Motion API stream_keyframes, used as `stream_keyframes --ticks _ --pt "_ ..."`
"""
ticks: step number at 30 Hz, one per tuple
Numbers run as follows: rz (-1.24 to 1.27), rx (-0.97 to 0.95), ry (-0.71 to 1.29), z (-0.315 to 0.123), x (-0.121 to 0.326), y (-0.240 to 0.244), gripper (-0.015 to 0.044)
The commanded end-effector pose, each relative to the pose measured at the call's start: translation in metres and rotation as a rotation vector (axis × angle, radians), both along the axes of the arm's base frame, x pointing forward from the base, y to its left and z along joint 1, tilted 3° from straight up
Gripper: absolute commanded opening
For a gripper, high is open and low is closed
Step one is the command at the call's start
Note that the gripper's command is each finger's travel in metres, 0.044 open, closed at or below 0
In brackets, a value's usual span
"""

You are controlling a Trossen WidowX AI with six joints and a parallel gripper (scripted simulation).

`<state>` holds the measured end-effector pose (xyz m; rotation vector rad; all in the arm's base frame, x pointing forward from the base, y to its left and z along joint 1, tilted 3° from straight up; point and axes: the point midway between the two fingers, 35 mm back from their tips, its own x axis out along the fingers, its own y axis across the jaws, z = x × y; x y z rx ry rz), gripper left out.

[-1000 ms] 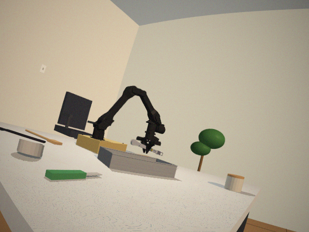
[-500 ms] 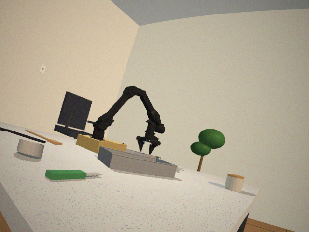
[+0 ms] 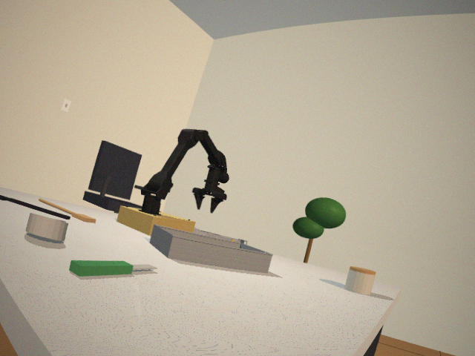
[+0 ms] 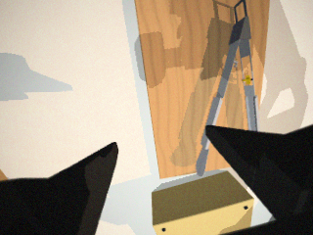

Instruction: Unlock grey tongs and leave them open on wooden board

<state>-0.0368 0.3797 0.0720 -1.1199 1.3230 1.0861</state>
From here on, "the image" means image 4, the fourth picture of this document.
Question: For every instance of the grey roasting tin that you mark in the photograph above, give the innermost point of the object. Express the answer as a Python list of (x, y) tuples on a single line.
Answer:
[(272, 218)]

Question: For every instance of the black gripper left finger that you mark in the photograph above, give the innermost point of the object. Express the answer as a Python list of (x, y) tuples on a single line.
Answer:
[(69, 202)]

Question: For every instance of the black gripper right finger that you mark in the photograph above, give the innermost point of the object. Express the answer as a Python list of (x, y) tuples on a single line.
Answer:
[(276, 167)]

